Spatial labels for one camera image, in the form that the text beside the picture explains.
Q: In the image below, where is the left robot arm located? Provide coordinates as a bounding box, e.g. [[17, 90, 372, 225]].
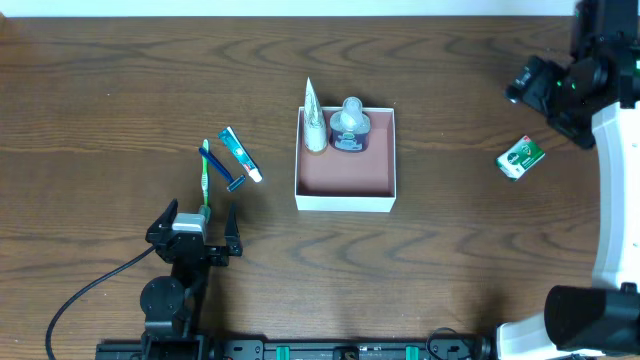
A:
[[140, 200, 243, 359]]

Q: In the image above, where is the white box pink interior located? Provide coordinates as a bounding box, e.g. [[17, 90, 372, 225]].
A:
[[294, 107, 397, 213]]

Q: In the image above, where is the teal toothpaste tube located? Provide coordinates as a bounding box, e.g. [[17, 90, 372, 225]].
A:
[[218, 127, 263, 183]]

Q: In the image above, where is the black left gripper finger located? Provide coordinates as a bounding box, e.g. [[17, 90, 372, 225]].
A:
[[224, 203, 240, 248], [149, 198, 178, 235]]

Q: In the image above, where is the green soap box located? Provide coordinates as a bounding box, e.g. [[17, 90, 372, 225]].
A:
[[495, 136, 546, 181]]

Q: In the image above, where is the clear sanitizer bottle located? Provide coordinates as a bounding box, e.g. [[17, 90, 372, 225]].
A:
[[329, 97, 372, 153]]

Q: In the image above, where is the green toothbrush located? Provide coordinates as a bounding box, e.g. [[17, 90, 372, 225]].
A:
[[199, 155, 211, 221]]

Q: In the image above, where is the white standing tube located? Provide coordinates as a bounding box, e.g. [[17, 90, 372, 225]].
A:
[[303, 78, 328, 153]]

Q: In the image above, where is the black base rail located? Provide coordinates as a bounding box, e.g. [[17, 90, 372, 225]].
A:
[[95, 328, 497, 360]]

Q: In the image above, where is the blue razor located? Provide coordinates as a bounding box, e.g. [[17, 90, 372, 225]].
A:
[[198, 147, 246, 192]]

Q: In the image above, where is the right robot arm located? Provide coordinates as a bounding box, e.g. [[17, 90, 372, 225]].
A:
[[494, 0, 639, 359]]

